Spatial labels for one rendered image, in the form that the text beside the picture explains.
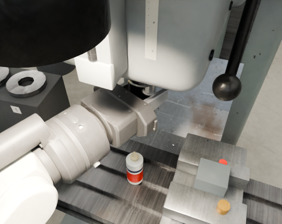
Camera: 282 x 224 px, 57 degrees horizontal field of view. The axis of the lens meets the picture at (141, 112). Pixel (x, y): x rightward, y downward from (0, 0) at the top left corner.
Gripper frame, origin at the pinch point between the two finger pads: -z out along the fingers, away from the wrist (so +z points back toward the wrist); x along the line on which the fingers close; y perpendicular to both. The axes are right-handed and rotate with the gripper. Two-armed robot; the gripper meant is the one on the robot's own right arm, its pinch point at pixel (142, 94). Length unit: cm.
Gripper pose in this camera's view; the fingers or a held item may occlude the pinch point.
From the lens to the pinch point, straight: 43.5
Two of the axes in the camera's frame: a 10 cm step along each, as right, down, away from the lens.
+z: -6.9, 5.1, -5.1
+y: 0.0, 7.0, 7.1
